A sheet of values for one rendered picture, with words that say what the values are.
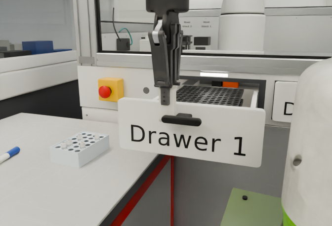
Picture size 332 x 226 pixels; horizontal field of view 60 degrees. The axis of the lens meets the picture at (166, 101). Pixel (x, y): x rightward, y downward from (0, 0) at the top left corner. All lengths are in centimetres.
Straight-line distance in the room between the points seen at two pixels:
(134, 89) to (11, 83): 55
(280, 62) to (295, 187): 56
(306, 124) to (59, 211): 43
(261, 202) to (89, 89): 71
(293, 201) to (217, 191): 67
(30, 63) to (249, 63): 91
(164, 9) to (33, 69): 96
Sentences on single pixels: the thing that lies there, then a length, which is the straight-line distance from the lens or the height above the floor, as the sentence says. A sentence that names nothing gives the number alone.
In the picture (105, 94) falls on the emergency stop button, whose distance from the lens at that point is 91.
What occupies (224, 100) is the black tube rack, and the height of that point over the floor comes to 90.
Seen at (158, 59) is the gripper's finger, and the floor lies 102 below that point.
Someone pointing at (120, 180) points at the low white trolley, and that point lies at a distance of 63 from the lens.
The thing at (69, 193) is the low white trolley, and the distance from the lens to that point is 61.
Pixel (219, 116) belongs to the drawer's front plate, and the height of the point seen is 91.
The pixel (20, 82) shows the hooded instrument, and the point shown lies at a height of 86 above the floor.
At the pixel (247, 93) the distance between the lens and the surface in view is 89.
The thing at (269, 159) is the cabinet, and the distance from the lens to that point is 92.
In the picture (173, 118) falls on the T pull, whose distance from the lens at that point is 52.
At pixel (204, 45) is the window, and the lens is 87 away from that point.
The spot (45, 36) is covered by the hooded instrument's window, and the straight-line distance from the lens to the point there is 146.
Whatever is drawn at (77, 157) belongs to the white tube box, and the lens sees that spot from 69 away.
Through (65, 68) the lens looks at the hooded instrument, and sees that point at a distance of 153.
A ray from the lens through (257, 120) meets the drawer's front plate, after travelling 54.
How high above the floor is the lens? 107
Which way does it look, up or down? 14 degrees down
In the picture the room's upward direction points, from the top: straight up
